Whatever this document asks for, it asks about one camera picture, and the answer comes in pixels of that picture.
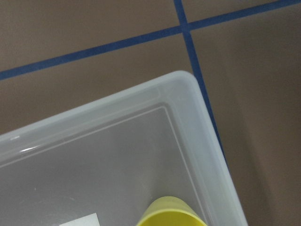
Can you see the yellow plastic cup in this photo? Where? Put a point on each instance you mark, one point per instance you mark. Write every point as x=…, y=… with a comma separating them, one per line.
x=170, y=211

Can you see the clear plastic storage box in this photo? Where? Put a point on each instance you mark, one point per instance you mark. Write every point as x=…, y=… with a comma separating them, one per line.
x=111, y=158

